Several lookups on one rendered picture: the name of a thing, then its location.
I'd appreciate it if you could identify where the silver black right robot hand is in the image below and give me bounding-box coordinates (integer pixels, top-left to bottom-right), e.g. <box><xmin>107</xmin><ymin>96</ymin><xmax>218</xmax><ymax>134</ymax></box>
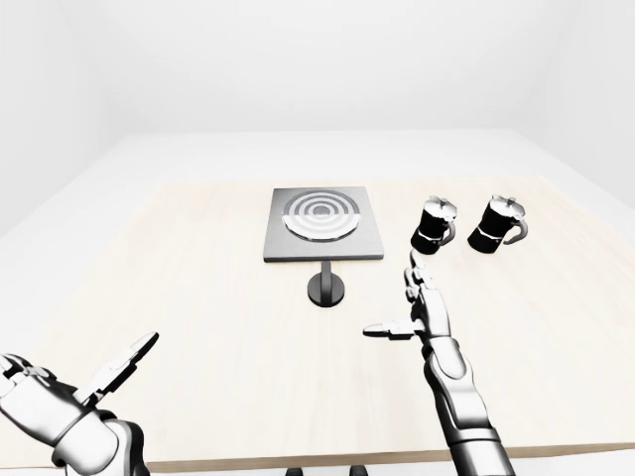
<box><xmin>362</xmin><ymin>250</ymin><xmax>454</xmax><ymax>344</ymax></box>

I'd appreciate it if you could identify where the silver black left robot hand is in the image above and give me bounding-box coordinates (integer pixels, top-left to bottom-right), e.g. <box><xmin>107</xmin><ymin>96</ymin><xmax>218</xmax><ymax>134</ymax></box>
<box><xmin>0</xmin><ymin>331</ymin><xmax>161</xmax><ymax>449</ymax></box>

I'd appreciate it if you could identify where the round black stove knob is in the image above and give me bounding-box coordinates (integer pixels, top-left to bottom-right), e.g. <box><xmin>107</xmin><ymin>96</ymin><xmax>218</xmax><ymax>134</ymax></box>
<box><xmin>307</xmin><ymin>261</ymin><xmax>347</xmax><ymax>309</ymax></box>

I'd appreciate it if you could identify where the flat dark stove plate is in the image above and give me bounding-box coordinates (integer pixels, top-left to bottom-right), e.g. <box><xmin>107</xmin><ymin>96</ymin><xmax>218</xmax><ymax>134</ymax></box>
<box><xmin>262</xmin><ymin>186</ymin><xmax>386</xmax><ymax>265</ymax></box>

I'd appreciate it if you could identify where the black moka pot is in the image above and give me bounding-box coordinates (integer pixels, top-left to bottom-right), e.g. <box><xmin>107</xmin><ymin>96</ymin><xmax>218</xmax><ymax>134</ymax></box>
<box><xmin>410</xmin><ymin>195</ymin><xmax>459</xmax><ymax>257</ymax></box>
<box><xmin>466</xmin><ymin>194</ymin><xmax>530</xmax><ymax>255</ymax></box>

